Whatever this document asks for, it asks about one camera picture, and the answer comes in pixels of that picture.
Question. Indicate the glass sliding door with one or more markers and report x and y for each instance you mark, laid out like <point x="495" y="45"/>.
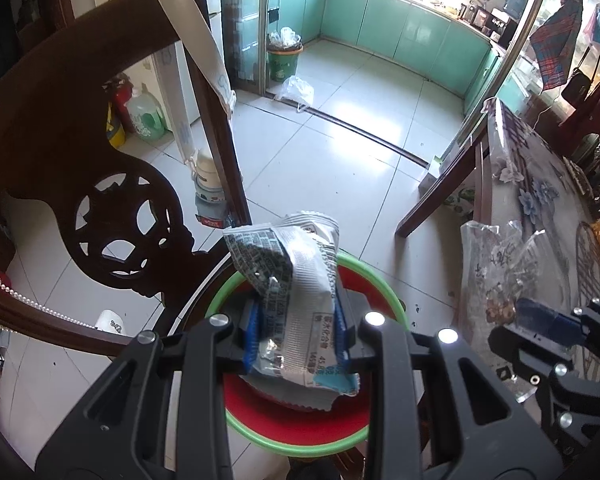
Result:
<point x="245" y="25"/>

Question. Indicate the green detergent jug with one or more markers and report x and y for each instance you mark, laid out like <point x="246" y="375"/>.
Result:
<point x="145" y="117"/>

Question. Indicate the clear plastic bag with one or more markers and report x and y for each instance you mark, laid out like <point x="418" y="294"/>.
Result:
<point x="295" y="91"/>

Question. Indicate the yellow container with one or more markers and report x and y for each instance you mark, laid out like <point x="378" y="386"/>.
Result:
<point x="115" y="132"/>

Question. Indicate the plaid cloth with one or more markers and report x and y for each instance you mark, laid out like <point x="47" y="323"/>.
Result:
<point x="557" y="40"/>

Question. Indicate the red fire extinguisher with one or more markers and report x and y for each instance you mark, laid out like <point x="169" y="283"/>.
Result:
<point x="122" y="102"/>

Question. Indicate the teal kitchen cabinets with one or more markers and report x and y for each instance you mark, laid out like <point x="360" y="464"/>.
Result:
<point x="405" y="35"/>

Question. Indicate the black shoulder bag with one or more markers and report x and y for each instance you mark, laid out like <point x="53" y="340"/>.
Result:
<point x="577" y="87"/>

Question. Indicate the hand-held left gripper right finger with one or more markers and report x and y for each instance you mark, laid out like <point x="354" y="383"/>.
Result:
<point x="355" y="320"/>

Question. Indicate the green trash bin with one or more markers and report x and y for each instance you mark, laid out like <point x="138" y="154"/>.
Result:
<point x="285" y="57"/>

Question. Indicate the red green basin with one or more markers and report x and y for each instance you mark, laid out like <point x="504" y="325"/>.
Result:
<point x="280" y="425"/>

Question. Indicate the dark red garment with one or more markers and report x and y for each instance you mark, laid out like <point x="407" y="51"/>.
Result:
<point x="592" y="120"/>

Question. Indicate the white blue snack packet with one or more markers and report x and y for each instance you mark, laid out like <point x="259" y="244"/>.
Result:
<point x="300" y="285"/>

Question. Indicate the clear plastic wrapper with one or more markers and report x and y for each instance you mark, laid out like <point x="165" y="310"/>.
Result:
<point x="500" y="260"/>

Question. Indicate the white jar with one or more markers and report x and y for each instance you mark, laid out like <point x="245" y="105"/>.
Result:
<point x="210" y="177"/>

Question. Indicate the dark wooden chair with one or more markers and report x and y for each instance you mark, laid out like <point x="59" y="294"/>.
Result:
<point x="40" y="135"/>

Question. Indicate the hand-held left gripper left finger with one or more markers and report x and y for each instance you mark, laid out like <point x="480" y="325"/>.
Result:
<point x="250" y="340"/>

